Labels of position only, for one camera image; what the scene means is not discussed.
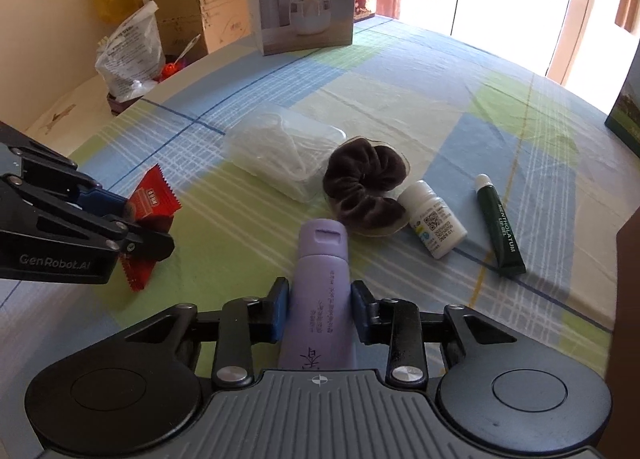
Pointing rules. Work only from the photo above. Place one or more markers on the red snack packet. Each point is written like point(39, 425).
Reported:
point(155, 194)

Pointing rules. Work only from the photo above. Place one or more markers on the green tube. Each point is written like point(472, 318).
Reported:
point(502, 229)

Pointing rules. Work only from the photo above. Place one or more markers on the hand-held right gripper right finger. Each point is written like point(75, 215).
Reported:
point(360, 311)

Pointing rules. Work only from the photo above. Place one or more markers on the small white bottle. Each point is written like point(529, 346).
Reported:
point(435, 224)

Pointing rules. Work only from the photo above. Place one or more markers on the checked cloth covered desktop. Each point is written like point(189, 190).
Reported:
point(450, 114)

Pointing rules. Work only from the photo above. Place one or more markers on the brown velvet scrunchie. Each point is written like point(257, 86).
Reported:
point(360, 179)

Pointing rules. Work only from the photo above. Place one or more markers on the purple box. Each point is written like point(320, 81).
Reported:
point(122, 103)

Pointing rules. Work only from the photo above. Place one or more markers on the purple bottle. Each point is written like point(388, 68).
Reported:
point(320, 279)

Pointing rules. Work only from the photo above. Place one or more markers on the red ornament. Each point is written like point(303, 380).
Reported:
point(170, 70)

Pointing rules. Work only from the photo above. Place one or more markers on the clear plastic container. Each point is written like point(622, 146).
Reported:
point(280, 159)

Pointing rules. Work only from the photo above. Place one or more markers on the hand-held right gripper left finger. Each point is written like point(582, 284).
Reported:
point(280, 309)

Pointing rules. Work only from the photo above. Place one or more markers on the brown cardboard box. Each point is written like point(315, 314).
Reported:
point(172, 14)

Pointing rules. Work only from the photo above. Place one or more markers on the clear plastic bag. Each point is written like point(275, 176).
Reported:
point(132, 54)

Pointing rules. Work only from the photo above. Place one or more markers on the cow print milk carton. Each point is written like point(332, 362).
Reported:
point(627, 109)

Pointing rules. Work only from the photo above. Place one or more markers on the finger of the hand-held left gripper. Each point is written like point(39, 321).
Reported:
point(145, 244)
point(100, 200)

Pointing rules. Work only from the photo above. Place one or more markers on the pink cardboard carrier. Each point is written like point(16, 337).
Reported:
point(225, 14)

